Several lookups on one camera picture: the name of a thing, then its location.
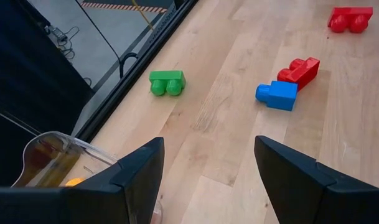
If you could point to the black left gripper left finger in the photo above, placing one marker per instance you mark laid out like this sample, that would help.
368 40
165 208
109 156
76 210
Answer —
99 202

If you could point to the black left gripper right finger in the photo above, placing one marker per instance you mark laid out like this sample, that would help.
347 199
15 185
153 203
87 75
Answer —
316 202

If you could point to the small yellow one-stud block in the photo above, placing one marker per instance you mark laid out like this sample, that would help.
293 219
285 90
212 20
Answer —
74 181

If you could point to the small blue one-stud block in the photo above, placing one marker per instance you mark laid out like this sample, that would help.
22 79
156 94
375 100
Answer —
279 95

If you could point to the red two-stud block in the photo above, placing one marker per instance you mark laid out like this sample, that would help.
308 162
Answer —
351 17
302 71

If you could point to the green two-stud block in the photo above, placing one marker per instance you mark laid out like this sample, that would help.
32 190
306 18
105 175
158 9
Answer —
167 79

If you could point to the clear plastic bin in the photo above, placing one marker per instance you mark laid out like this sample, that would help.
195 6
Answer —
52 155

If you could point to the black partition panel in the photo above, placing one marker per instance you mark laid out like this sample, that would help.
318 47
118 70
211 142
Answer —
21 77

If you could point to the orange striped floor tape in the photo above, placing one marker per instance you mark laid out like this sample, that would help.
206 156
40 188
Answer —
124 7

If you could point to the black metal table frame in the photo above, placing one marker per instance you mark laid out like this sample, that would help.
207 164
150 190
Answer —
136 67

